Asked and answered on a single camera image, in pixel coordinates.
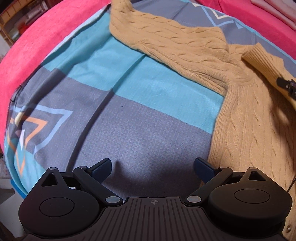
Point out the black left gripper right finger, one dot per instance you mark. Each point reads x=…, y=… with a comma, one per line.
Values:
x=242, y=204

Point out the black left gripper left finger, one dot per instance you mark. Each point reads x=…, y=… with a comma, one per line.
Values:
x=64, y=204

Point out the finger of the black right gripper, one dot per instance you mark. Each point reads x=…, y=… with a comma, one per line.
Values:
x=288, y=85

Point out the tan cable-knit cardigan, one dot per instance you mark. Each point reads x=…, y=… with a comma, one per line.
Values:
x=256, y=124

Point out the red bed cover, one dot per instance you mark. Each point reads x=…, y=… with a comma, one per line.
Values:
x=268, y=25

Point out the pink pillow lower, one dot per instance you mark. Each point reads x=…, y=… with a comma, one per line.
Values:
x=283, y=10

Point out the blue grey patterned bedsheet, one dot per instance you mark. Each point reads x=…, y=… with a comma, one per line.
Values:
x=93, y=97

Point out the pink red blanket under sheet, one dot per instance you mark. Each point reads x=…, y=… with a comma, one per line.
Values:
x=37, y=42

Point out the wooden shelf with items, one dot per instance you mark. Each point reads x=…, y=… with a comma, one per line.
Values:
x=19, y=16

